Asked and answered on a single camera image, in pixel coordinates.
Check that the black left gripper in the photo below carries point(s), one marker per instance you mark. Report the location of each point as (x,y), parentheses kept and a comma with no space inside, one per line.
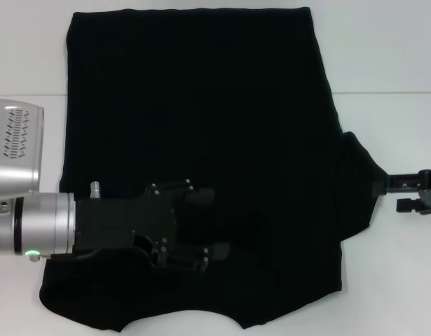
(124,220)

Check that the black shirt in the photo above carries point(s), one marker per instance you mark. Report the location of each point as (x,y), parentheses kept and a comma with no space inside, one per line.
(208,105)

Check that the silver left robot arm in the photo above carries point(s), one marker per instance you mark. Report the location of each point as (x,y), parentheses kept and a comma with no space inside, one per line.
(43,224)

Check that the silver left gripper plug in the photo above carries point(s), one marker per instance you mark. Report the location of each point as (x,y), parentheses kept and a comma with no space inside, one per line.
(95,190)

